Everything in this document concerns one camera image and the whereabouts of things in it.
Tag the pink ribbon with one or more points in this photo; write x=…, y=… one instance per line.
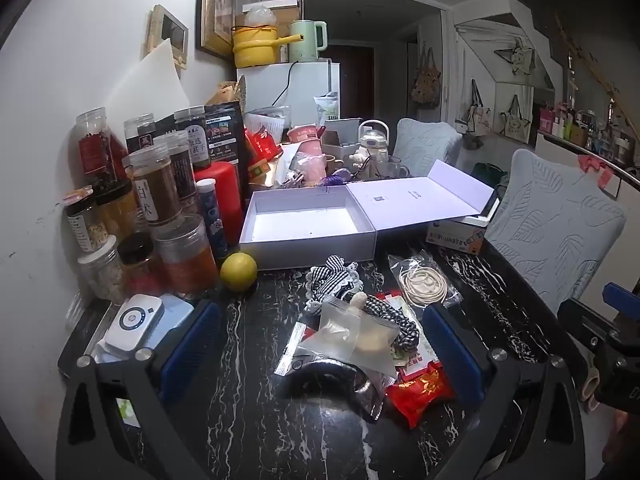
x=597, y=167

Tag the green and orange packet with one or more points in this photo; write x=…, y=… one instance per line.
x=260, y=169

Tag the chair with leaf-pattern cover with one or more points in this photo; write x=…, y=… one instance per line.
x=425, y=145
x=550, y=230

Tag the black tray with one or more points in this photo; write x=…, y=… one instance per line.
x=80, y=340

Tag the grey box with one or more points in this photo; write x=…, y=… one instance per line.
x=342, y=137

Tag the black stand-up pouch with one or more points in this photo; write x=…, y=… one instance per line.
x=225, y=132

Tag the jar with white contents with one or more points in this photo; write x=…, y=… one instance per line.
x=102, y=275

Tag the lilac gift box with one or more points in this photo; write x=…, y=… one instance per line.
x=305, y=252

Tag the white tote bag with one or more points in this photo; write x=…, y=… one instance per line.
x=477, y=112

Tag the brown tote bag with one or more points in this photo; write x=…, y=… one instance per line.
x=426, y=82

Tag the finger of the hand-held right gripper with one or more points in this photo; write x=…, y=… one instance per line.
x=590, y=327
x=622, y=296

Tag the red and white snack packet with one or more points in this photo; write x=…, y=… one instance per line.
x=412, y=366

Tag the black-lidded jar red contents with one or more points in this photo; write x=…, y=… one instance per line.
x=140, y=265

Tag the large picture frame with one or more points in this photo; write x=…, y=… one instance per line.
x=216, y=7

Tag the glass cup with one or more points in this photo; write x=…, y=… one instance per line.
x=392, y=167

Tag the white round-button device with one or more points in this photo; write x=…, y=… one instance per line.
x=134, y=322

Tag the small wooden picture frame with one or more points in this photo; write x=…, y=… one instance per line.
x=165, y=35

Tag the small white box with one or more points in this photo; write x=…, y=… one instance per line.
x=482, y=215

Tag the clear zip bag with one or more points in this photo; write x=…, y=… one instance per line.
x=345, y=332

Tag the silver foil packet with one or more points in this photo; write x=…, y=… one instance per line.
x=345, y=385

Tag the white figurine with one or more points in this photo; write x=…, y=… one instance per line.
x=359, y=162

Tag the white fridge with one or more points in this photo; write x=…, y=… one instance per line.
x=310, y=82

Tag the jar of red dried fruit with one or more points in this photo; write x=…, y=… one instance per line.
x=97, y=150

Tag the green and white bag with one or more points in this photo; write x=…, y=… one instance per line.
x=327, y=107

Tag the pink cup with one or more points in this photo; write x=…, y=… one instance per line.
x=307, y=152

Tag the red packets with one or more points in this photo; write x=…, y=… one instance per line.
x=261, y=144

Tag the blue tablet tube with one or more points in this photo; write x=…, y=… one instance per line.
x=212, y=225

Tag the yellow pot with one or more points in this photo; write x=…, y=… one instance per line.
x=255, y=47

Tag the gingham cloth with pompoms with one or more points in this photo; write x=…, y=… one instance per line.
x=332, y=280

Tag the jar with amber contents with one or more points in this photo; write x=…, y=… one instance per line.
x=120, y=210

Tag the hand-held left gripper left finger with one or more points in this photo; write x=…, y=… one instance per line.
x=190, y=347

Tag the dark checkered scrunchie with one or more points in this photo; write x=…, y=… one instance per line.
x=400, y=327

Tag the yellow lemon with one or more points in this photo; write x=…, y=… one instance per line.
x=239, y=272

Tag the purple tassel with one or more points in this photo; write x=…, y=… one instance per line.
x=336, y=180

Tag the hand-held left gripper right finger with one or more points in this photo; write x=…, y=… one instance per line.
x=452, y=355

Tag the white board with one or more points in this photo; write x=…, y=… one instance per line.
x=145, y=85

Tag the red canister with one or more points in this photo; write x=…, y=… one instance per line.
x=227, y=200

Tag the jar of brown powder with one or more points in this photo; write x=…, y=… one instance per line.
x=155, y=192

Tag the white and orange mask box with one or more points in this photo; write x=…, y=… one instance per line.
x=457, y=240

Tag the green kettle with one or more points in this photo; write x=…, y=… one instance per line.
x=305, y=42

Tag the row of bottles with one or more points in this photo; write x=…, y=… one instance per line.
x=585, y=130

